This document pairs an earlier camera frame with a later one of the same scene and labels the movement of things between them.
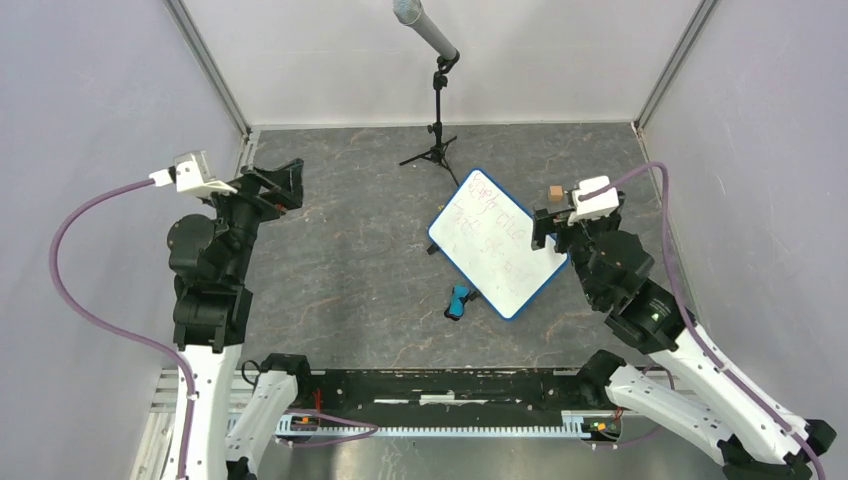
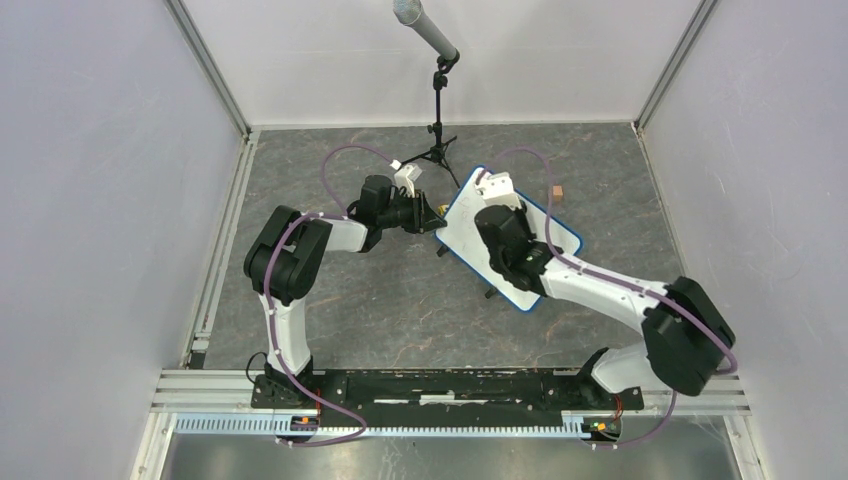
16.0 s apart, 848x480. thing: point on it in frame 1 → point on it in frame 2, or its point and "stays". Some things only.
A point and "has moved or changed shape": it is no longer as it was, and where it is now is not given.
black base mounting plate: [450, 391] stays
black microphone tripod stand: [438, 152] stays
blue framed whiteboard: [486, 233] has moved or changed shape
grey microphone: [411, 14] stays
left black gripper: [285, 182] → [424, 218]
